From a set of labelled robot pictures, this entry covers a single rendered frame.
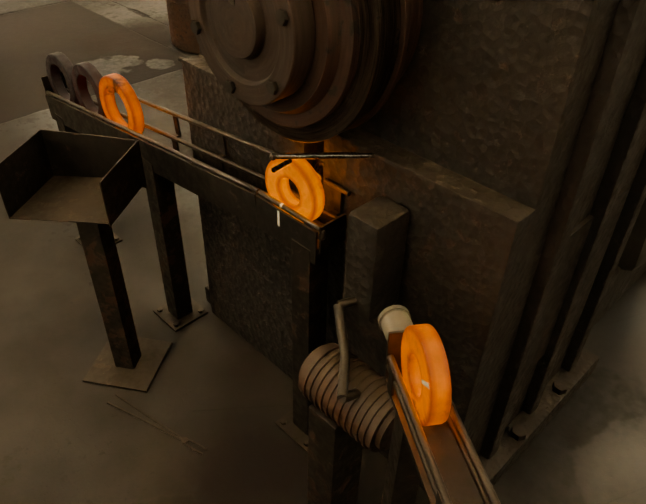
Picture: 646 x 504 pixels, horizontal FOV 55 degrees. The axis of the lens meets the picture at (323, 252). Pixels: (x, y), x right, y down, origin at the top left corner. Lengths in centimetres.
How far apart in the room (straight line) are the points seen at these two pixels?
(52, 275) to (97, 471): 87
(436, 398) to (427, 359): 6
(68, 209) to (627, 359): 170
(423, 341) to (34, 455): 123
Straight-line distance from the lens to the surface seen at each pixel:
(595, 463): 189
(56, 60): 216
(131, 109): 179
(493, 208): 108
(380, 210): 116
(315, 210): 128
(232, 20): 109
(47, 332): 218
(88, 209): 158
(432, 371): 92
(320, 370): 122
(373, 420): 117
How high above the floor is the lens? 145
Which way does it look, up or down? 38 degrees down
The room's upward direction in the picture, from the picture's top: 2 degrees clockwise
